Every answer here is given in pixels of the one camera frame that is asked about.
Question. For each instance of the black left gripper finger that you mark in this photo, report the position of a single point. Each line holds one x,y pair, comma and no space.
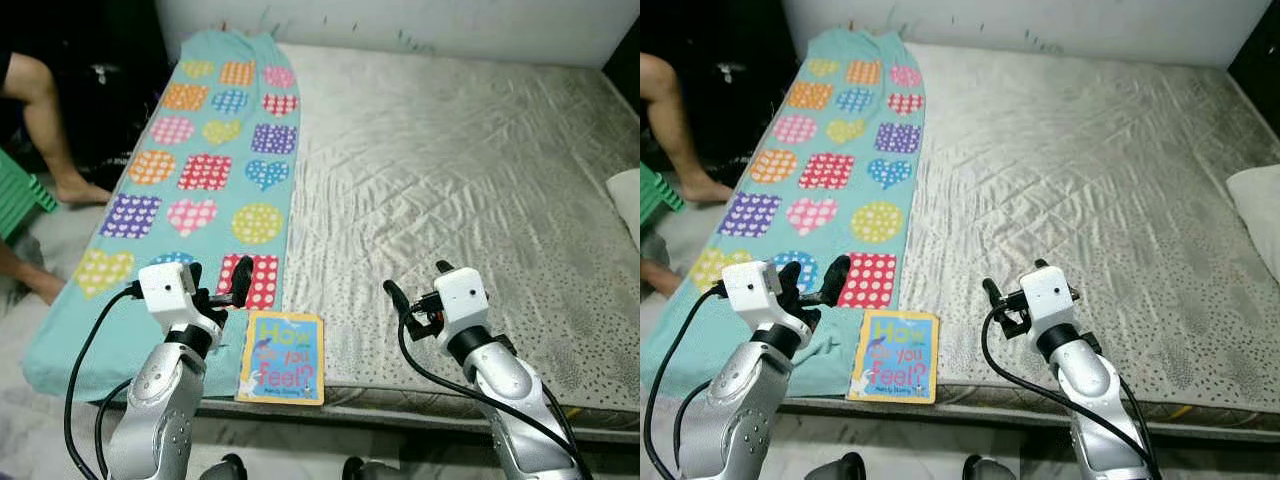
195,274
241,278
836,278
790,277

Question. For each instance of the yellow-edged children's board book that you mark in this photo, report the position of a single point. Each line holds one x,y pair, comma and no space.
893,355
280,358

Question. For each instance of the white pillow with grey lettering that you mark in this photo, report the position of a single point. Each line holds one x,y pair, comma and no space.
625,200
1258,215

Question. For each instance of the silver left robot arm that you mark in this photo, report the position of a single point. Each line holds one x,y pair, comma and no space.
160,400
740,400

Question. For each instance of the grey patterned quilted mattress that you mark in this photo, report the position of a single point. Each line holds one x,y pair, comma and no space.
1080,150
450,150

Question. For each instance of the teal blanket with dotted shapes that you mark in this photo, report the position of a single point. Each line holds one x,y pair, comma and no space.
850,130
220,130

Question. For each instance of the green plastic stool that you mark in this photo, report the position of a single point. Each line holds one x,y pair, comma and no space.
20,195
660,200

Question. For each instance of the grey right robot leg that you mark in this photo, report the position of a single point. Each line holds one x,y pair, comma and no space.
362,468
987,468

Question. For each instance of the grey robot leg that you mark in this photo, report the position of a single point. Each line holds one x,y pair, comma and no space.
840,467
225,467
987,468
362,468

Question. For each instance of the grey left robot leg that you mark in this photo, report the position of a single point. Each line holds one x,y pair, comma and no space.
840,467
225,467

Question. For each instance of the black duffel bag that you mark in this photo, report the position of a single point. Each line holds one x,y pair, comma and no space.
110,110
735,110

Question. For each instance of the adult in black shorts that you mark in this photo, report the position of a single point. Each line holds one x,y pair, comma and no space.
45,110
670,110

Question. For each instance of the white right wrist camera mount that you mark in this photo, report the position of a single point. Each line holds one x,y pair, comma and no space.
1047,295
462,298

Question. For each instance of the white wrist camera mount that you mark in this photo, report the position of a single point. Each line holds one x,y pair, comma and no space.
750,288
462,298
1047,295
165,288

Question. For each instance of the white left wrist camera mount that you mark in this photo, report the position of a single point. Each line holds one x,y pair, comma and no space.
750,288
165,288

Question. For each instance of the dark tufted bed frame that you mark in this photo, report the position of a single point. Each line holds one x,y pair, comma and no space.
1258,70
625,75

